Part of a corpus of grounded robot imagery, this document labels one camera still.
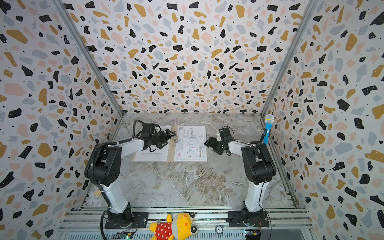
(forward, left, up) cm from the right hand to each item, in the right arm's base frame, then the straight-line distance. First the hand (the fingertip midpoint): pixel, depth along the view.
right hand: (206, 142), depth 98 cm
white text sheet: (-7, +31, -5) cm, 32 cm away
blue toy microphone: (+3, -35, +20) cm, 40 cm away
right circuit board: (-49, -21, -6) cm, 53 cm away
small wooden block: (-31, +59, -4) cm, 67 cm away
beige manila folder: (-2, +23, -5) cm, 24 cm away
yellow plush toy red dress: (-47, +12, +4) cm, 49 cm away
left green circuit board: (-50, +39, -4) cm, 63 cm away
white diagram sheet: (+2, +10, -6) cm, 12 cm away
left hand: (+2, +22, +5) cm, 22 cm away
